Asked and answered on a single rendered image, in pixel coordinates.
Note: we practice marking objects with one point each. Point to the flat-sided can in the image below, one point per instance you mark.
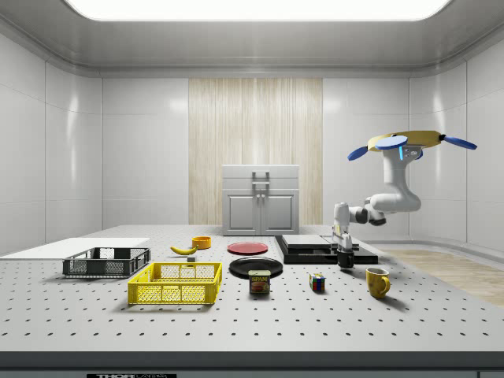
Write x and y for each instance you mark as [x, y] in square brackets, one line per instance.
[259, 282]

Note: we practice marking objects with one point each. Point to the white board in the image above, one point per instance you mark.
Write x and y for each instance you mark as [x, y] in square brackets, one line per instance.
[71, 246]

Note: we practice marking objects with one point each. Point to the drone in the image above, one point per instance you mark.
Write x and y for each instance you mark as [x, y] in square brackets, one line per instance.
[419, 138]

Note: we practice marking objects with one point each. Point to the yellow bowl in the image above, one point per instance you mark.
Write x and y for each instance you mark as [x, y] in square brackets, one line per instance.
[201, 244]

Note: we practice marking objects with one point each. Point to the red plate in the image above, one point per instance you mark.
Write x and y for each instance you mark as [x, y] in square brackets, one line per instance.
[247, 248]

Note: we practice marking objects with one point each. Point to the dark grey basket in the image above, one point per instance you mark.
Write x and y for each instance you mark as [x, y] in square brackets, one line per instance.
[98, 267]

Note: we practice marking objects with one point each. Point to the black stove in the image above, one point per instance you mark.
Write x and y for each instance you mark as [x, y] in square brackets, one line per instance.
[307, 246]

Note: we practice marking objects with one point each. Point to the banana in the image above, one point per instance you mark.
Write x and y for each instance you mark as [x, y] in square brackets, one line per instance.
[183, 251]

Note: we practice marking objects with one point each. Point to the puzzle cube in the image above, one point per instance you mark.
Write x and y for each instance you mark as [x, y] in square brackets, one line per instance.
[317, 282]

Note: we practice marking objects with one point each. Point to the yellow mug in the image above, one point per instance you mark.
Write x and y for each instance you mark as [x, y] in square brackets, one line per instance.
[376, 282]

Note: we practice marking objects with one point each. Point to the black plate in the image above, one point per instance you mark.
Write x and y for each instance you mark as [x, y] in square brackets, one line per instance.
[240, 267]

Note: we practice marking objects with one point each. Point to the yellow basket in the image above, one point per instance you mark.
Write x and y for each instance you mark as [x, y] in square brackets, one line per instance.
[173, 292]

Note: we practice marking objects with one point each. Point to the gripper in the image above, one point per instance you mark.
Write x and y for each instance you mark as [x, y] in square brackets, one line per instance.
[344, 241]

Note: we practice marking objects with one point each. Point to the black mug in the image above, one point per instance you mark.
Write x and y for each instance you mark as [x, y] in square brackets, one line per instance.
[345, 261]

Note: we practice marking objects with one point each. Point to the white cabinet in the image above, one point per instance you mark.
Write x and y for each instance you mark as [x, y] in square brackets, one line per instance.
[260, 201]

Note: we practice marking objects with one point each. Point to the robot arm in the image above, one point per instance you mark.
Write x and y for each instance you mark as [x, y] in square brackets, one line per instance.
[395, 177]

